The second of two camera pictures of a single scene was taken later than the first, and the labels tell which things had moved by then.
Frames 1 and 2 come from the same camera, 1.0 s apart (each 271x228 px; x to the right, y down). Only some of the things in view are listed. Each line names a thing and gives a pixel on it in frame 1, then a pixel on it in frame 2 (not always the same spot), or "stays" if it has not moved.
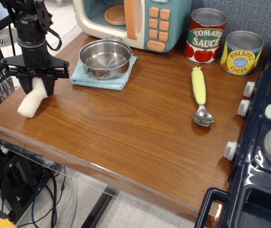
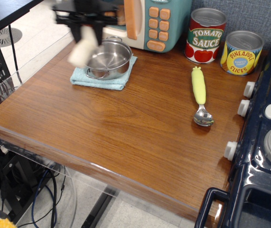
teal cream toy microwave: (163, 26) stays
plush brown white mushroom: (32, 99) to (81, 50)
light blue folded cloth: (78, 76) stays
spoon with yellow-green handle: (201, 118) stays
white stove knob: (248, 89) stays
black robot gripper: (35, 61) to (99, 13)
